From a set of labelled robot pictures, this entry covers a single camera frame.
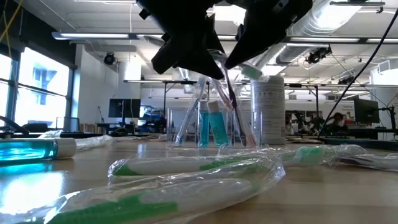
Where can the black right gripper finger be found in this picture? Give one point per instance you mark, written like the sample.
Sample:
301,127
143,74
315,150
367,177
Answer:
243,32
255,43

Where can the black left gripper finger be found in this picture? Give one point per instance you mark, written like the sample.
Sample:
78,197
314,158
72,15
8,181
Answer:
200,53
216,37

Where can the blue toothbrush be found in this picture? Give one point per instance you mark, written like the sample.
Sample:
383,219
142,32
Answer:
186,124

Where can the black ceiling-mounted device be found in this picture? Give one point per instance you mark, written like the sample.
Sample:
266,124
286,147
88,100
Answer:
317,55

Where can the white cylindrical wipes canister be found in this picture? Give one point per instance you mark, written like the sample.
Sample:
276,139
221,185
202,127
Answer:
269,118

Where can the clear acrylic organizer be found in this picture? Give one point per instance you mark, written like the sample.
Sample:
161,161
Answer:
255,130

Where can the long ceiling light strip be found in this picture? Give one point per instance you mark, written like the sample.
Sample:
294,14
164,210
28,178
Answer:
93,35

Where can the black computer monitor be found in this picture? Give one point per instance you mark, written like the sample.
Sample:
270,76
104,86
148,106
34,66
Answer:
366,111
124,108

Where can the person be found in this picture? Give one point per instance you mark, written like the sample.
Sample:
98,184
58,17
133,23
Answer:
337,123

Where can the large window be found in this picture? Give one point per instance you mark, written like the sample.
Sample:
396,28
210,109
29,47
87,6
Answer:
43,93

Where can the silver ventilation duct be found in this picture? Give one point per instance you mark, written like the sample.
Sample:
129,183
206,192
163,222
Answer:
292,54

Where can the black ceiling dome camera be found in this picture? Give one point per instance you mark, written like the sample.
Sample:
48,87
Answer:
109,58

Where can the black aluminium table frame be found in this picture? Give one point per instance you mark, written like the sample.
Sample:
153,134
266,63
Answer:
342,141

